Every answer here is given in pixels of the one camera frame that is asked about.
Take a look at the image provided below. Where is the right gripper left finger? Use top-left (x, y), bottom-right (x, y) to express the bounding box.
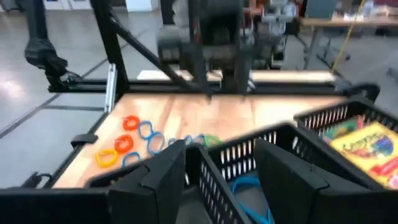
top-left (108, 139), bottom-right (187, 224)

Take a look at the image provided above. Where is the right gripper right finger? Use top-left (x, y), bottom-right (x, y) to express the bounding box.
top-left (254, 138), bottom-right (329, 224)

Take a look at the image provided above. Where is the blue rubber band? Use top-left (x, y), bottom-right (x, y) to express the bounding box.
top-left (231, 175), bottom-right (276, 224)
top-left (183, 133), bottom-right (206, 147)

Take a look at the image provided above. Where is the black mesh basket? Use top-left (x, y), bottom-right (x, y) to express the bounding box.
top-left (186, 123), bottom-right (383, 224)
top-left (294, 99), bottom-right (398, 190)
top-left (85, 146), bottom-right (203, 224)

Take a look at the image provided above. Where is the wooden desk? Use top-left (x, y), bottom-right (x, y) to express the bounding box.
top-left (301, 14), bottom-right (398, 71)

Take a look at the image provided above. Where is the orange coil wristband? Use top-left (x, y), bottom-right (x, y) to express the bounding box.
top-left (114, 134), bottom-right (134, 154)
top-left (123, 114), bottom-right (141, 131)

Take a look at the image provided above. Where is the green coil wristband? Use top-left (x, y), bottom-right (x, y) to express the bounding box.
top-left (203, 133), bottom-right (224, 148)

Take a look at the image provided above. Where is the black draped stand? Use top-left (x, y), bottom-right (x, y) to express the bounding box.
top-left (24, 0), bottom-right (82, 93)

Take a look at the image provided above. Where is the white cabinet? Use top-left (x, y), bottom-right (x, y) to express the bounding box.
top-left (43, 0), bottom-right (93, 11)

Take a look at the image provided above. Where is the black frame clamp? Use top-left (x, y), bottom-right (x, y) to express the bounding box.
top-left (70, 133), bottom-right (99, 147)

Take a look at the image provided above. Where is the silver frame bracket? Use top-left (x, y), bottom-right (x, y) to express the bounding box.
top-left (104, 63), bottom-right (118, 113)

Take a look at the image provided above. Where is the black cable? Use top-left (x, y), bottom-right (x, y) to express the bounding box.
top-left (21, 172), bottom-right (54, 189)

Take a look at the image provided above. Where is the black metal table frame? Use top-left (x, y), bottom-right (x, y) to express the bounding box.
top-left (43, 0), bottom-right (382, 189)

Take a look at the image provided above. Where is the yellow floor cable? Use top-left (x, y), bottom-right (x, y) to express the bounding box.
top-left (331, 0), bottom-right (368, 72)

